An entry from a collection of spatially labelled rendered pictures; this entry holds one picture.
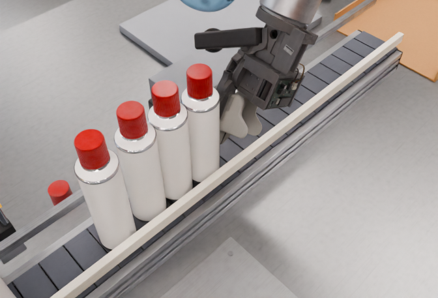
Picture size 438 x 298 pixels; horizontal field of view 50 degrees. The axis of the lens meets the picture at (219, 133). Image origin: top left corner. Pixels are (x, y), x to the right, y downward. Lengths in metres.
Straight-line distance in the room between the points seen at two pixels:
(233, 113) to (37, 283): 0.35
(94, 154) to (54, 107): 0.45
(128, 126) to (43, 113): 0.43
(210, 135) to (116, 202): 0.16
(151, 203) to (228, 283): 0.15
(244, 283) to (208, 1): 0.36
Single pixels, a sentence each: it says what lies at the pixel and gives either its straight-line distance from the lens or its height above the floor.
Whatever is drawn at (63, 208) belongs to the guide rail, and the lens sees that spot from 0.63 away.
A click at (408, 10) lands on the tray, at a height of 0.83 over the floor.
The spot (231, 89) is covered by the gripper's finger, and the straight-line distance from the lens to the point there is 0.65.
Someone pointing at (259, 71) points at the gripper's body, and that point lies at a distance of 0.62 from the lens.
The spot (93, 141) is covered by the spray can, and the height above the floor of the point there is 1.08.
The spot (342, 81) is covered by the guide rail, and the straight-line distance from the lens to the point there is 0.86.
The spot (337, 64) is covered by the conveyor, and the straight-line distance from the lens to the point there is 0.95.
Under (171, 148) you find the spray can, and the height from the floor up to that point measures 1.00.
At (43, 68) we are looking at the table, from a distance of 1.06.
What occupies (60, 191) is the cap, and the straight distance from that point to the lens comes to 0.78.
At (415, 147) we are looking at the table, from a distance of 0.91.
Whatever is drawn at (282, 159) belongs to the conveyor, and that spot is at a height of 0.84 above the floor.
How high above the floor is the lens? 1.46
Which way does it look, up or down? 48 degrees down
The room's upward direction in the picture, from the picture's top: straight up
